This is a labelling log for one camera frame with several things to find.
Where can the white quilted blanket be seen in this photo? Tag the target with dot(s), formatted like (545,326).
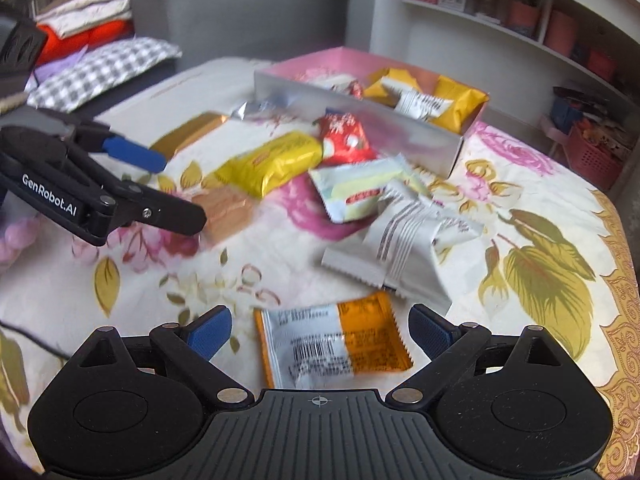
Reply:
(90,7)

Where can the purple cloth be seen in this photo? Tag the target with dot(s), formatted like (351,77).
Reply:
(55,67)

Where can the floral printed cloth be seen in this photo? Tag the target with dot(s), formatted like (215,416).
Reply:
(150,280)

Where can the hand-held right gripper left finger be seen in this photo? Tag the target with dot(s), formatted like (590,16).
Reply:
(210,332)

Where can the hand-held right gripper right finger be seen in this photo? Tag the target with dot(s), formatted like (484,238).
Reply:
(430,332)

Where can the small yellow printed snack packet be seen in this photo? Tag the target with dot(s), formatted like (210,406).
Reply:
(270,162)

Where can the pink plastic rack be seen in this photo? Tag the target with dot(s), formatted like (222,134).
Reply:
(555,135)

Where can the orange folded cloth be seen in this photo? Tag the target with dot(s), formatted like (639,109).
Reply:
(95,37)

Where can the gold brown snack packet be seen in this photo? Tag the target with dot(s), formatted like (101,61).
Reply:
(187,132)

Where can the white shelf unit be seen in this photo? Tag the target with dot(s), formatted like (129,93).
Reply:
(500,45)

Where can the grey checkered pillow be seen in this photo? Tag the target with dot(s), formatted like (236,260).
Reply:
(110,67)

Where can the white printed snack packet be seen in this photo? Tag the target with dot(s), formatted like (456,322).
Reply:
(425,105)
(457,232)
(400,240)

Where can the grey sofa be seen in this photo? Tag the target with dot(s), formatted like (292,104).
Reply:
(240,15)

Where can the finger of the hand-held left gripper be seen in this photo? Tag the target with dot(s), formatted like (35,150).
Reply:
(165,210)
(135,152)

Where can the clear-wrapped orange snack bar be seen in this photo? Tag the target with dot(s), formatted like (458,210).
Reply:
(227,215)

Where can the large yellow snack packet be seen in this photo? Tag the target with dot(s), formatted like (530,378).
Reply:
(385,85)
(462,102)

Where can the coral pot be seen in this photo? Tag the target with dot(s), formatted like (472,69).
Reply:
(560,35)
(525,20)

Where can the silver box with pink lining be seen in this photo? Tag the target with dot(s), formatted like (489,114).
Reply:
(400,130)

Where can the small red basket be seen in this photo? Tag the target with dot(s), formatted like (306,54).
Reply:
(602,66)

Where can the silver foil chocolate packet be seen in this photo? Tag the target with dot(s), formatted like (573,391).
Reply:
(250,108)

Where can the pale yellow snack packet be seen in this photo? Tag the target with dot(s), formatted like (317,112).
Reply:
(360,190)

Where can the orange white snack packet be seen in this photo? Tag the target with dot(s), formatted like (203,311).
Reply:
(325,345)

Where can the pink mesh storage basket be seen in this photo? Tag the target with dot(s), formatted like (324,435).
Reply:
(600,157)

